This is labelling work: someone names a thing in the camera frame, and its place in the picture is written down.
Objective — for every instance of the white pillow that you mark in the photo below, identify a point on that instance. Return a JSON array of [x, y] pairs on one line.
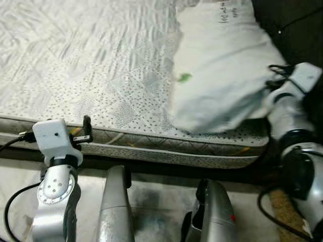
[[222, 65]]

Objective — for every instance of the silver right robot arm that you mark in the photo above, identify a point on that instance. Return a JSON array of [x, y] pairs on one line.
[[290, 116]]

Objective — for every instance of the black tufted headboard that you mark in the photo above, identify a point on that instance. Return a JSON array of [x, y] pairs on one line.
[[292, 25]]

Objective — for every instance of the beige quilted mattress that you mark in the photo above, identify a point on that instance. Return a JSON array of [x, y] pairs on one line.
[[75, 60]]

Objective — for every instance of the grey robot left leg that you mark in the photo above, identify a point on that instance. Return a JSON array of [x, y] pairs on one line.
[[115, 206]]

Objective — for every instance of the grey robot leg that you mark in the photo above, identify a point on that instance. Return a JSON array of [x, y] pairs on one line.
[[214, 212], [115, 206]]

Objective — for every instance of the grey robot right leg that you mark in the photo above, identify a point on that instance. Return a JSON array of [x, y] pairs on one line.
[[214, 212]]

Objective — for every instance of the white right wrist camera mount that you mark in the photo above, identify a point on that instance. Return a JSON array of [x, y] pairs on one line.
[[305, 75]]

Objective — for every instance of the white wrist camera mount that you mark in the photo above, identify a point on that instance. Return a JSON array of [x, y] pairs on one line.
[[305, 75], [50, 136]]

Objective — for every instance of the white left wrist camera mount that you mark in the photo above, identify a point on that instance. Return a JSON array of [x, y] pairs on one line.
[[50, 136]]

